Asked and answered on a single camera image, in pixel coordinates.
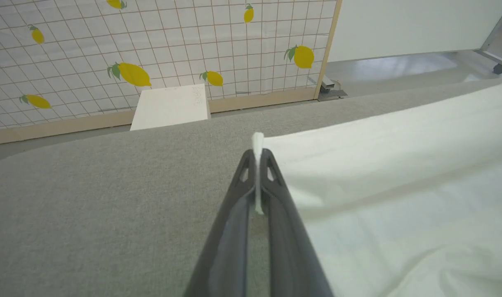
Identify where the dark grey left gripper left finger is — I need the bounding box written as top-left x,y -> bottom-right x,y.
184,149 -> 258,297

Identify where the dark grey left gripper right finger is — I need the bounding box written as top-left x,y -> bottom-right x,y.
259,148 -> 335,297

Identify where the white garment with grey stitching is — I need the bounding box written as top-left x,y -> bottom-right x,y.
251,80 -> 502,297

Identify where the grey metal caster frame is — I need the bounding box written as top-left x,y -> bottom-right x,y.
476,0 -> 502,76

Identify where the grey fabric sofa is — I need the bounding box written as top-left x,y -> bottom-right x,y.
0,78 -> 502,297

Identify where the lemon print partition screen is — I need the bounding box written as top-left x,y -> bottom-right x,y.
0,0 -> 343,147

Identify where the white partition panel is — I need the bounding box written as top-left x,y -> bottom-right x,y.
328,0 -> 502,64

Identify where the grey metal partition foot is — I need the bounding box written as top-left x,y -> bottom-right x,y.
318,75 -> 348,101

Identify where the white rectangular block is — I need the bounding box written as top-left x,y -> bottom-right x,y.
130,83 -> 212,132

